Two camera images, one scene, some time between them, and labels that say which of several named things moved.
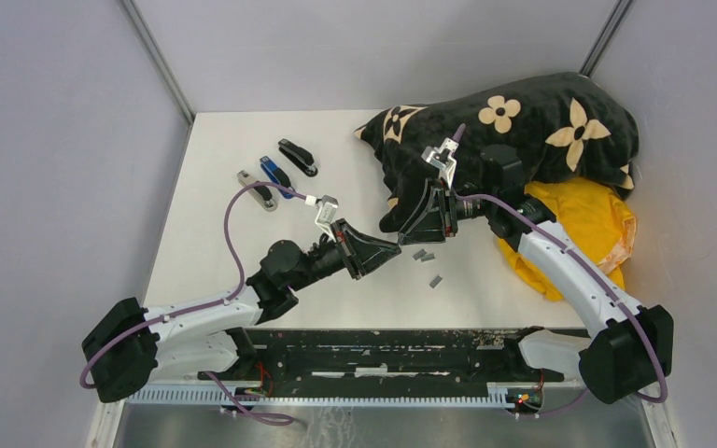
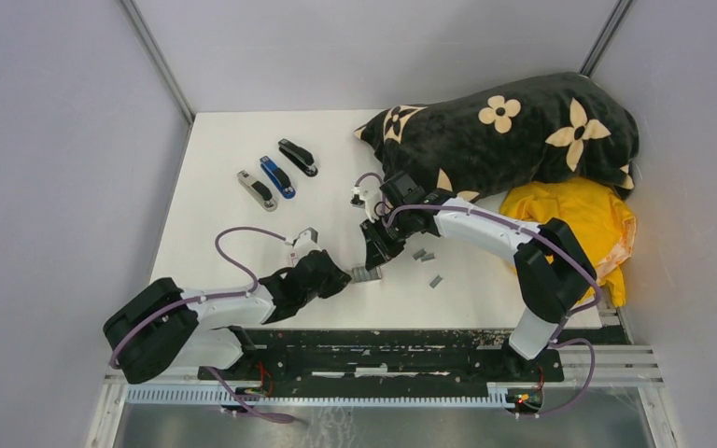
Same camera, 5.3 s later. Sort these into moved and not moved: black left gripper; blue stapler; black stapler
Moved: black left gripper
Not moved: blue stapler; black stapler
